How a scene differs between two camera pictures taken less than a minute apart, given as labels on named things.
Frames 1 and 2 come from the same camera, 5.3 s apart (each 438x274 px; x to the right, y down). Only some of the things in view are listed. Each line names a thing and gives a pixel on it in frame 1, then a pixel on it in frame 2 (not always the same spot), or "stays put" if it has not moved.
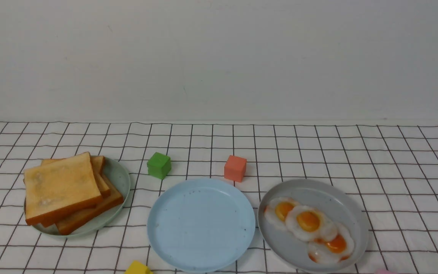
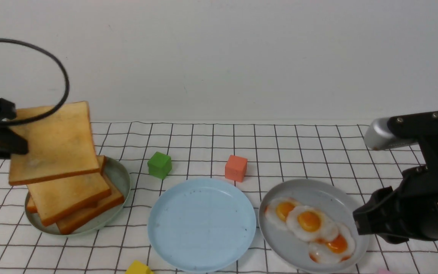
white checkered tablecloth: [408, 177] stays put
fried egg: [308, 224] stays put
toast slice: [97, 163] → [56, 198]
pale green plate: [118, 175] stays put
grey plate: [336, 201] stays put
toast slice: [56, 188] → [60, 144]
